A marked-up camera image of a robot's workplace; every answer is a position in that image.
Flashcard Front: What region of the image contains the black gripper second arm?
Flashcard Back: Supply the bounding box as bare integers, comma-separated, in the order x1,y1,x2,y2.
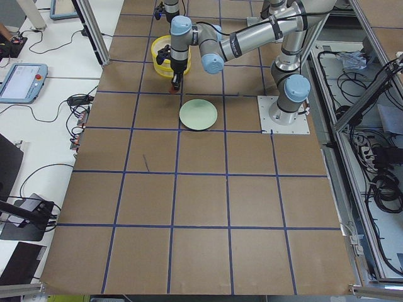
170,58,187,91

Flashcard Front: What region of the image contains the red-brown bun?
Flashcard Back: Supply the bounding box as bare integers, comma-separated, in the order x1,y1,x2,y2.
169,87,178,94

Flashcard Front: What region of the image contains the yellow steamer layer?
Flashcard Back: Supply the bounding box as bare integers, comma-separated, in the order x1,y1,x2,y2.
153,60,174,78
151,35,171,70

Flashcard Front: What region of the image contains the person hand at desk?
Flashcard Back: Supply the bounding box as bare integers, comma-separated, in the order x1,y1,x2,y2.
0,23,13,40

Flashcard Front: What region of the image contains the light green plate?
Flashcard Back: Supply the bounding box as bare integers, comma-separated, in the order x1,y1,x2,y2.
179,99,218,131

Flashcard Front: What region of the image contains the black power adapter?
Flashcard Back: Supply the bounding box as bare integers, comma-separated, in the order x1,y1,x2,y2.
67,96,94,106

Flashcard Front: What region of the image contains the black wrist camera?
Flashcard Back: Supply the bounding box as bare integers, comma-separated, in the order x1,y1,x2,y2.
156,44,171,65

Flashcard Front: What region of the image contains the aluminium frame post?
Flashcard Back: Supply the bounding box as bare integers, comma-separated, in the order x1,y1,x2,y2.
72,0,110,66

